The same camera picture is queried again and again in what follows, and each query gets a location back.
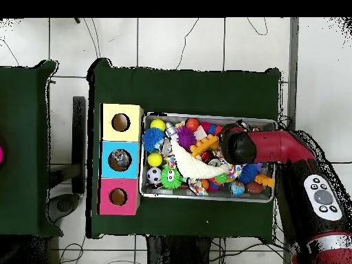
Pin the cream knitted cloth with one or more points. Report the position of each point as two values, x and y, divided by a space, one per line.
192 166

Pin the orange toy building block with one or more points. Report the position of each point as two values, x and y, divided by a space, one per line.
264 180
204 146

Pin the colourful patterned cloth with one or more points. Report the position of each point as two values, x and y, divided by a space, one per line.
197 187
234 171

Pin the multicoloured swirl ball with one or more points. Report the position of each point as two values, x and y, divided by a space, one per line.
237 188

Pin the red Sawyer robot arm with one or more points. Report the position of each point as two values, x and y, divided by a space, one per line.
280 146

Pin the shallow clear mesh bin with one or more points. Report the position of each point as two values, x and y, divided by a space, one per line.
165 193

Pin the wooden box with three holes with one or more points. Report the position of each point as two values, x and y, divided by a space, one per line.
110 187

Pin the silver metal can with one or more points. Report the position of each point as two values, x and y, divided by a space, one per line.
166 147

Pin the purple spiky ball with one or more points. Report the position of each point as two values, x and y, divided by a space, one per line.
187 138

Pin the silver metal pipe fitting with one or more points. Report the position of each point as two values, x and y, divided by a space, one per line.
170 130

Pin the large blue spiky ball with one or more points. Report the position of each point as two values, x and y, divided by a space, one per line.
153 139

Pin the yellow ball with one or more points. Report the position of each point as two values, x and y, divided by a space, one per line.
157 124
155 159

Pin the orange ball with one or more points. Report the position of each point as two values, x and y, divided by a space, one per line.
192 124

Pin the green googly-eyed spiky ball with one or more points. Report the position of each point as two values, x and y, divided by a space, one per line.
171 176

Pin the small soccer ball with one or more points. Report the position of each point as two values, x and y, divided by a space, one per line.
154 174

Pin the dark green table cloth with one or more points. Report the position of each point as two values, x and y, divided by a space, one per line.
192 88
25 154

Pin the small blue spiky ball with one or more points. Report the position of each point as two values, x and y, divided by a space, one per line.
250 173

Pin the pink round object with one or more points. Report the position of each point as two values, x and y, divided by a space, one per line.
1 155

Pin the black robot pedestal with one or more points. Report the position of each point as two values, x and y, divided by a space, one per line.
176 253

